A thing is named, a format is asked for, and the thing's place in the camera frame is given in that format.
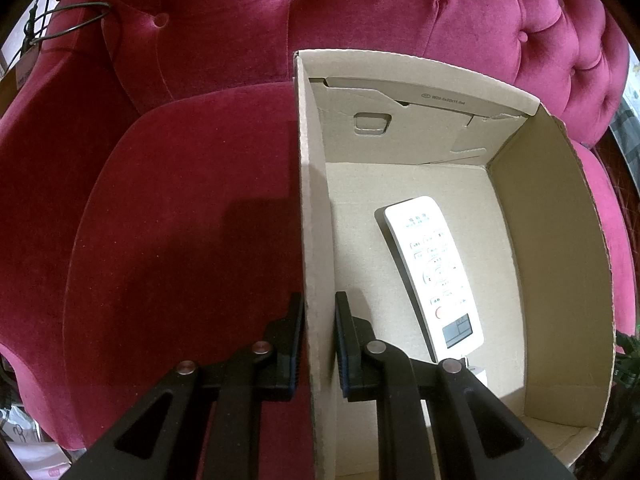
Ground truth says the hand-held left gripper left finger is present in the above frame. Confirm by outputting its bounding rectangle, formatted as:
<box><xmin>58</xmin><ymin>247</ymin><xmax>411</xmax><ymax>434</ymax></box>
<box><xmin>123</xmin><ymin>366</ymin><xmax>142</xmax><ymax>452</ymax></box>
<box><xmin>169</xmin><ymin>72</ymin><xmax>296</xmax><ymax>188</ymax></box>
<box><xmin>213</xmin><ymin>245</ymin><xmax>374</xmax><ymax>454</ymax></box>
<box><xmin>60</xmin><ymin>292</ymin><xmax>306</xmax><ymax>480</ymax></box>

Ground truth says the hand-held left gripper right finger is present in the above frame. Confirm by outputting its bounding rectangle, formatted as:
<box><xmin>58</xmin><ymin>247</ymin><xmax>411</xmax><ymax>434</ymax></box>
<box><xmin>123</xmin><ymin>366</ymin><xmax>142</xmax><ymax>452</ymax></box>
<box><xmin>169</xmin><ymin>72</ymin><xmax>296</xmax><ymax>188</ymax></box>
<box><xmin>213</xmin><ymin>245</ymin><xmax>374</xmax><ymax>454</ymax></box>
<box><xmin>334</xmin><ymin>291</ymin><xmax>576</xmax><ymax>480</ymax></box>

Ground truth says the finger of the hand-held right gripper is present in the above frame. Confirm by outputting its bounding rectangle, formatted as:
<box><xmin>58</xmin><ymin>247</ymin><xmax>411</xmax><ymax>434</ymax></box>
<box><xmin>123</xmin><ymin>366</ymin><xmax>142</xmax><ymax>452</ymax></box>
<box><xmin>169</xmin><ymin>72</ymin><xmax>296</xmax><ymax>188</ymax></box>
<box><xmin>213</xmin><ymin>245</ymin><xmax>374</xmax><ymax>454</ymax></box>
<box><xmin>616</xmin><ymin>329</ymin><xmax>640</xmax><ymax>362</ymax></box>

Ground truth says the cardboard box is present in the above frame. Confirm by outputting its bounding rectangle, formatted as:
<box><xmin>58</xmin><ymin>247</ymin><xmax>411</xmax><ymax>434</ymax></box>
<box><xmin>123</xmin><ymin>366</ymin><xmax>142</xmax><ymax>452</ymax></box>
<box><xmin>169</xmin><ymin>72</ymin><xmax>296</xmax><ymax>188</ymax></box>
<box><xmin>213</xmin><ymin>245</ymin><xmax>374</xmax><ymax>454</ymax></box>
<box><xmin>291</xmin><ymin>49</ymin><xmax>617</xmax><ymax>480</ymax></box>

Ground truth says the white remote control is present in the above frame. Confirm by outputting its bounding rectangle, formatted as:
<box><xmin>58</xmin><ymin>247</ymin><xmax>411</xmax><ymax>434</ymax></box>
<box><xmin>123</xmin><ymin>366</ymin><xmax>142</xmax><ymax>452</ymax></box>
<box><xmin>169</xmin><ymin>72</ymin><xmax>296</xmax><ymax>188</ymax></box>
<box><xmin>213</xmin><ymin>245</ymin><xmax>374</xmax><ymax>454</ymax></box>
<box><xmin>375</xmin><ymin>196</ymin><xmax>485</xmax><ymax>365</ymax></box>

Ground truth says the large white charger plug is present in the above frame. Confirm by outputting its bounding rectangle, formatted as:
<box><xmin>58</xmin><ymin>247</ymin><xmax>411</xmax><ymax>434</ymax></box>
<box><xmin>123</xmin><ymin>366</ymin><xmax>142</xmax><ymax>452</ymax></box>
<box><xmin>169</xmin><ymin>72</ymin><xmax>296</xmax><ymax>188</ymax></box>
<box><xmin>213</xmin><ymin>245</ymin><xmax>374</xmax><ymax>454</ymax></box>
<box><xmin>462</xmin><ymin>357</ymin><xmax>488</xmax><ymax>387</ymax></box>

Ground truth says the red velvet tufted sofa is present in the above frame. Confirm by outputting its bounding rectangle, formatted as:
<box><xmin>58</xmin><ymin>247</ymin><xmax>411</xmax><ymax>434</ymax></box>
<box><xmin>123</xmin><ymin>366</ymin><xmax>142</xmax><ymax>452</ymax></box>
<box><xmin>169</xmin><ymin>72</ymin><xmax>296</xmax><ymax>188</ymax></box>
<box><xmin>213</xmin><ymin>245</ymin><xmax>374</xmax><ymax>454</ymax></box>
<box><xmin>0</xmin><ymin>0</ymin><xmax>640</xmax><ymax>466</ymax></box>

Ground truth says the grey plaid blanket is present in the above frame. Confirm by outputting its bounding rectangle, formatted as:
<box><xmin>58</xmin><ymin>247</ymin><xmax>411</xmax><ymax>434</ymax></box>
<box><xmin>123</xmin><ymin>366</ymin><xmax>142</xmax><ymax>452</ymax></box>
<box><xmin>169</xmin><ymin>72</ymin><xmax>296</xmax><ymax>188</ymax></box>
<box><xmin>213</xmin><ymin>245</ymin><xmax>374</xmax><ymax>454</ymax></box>
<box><xmin>607</xmin><ymin>100</ymin><xmax>640</xmax><ymax>183</ymax></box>

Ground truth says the white animal print sheet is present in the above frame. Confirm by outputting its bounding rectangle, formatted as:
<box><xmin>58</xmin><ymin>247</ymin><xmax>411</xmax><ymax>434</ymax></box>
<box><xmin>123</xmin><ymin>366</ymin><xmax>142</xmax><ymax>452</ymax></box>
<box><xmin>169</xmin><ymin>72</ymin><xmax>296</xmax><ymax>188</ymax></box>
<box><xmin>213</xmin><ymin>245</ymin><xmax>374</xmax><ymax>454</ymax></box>
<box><xmin>621</xmin><ymin>52</ymin><xmax>640</xmax><ymax>103</ymax></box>

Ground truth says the white plastic bag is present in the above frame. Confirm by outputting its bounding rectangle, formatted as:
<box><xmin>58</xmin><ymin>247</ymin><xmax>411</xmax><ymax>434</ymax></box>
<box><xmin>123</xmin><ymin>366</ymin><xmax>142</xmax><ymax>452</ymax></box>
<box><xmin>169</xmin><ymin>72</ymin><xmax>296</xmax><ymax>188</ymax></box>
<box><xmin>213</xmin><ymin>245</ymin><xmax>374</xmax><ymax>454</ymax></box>
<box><xmin>0</xmin><ymin>402</ymin><xmax>78</xmax><ymax>480</ymax></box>

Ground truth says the brown paper tag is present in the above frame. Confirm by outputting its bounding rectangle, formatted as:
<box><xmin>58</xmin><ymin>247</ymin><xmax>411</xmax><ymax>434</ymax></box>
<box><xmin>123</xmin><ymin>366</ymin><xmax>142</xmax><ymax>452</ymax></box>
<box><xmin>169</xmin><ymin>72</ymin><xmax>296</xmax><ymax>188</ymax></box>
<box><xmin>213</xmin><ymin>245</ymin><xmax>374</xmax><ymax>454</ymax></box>
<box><xmin>14</xmin><ymin>50</ymin><xmax>41</xmax><ymax>87</ymax></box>

